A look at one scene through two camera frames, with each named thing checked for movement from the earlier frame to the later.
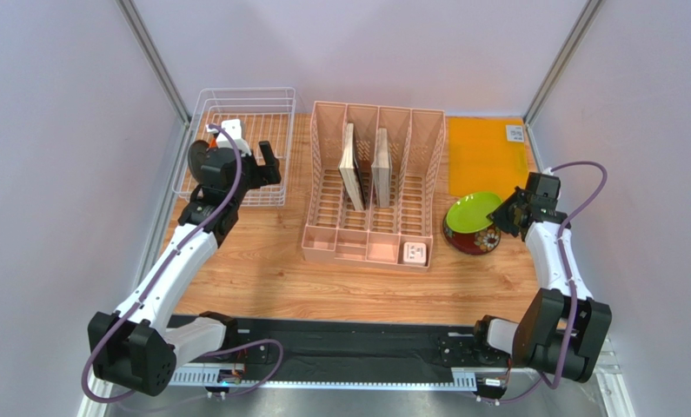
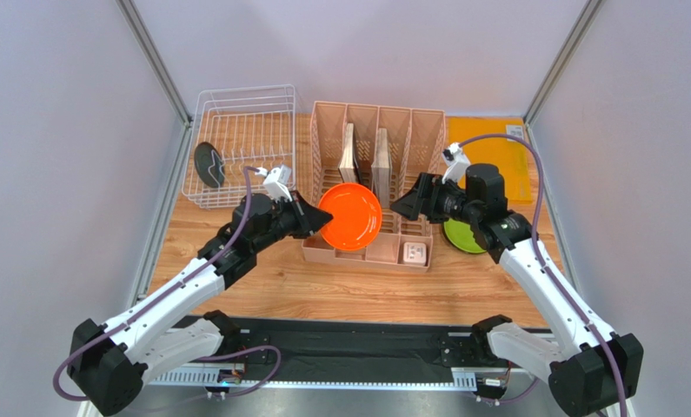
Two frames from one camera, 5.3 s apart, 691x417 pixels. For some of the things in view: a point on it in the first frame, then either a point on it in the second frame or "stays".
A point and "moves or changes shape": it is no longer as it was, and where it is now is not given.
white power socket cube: (414, 254) stays
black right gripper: (514, 214) to (429, 196)
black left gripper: (263, 175) to (308, 220)
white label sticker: (514, 133) stays
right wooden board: (382, 168) stays
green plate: (468, 214) moves or changes shape
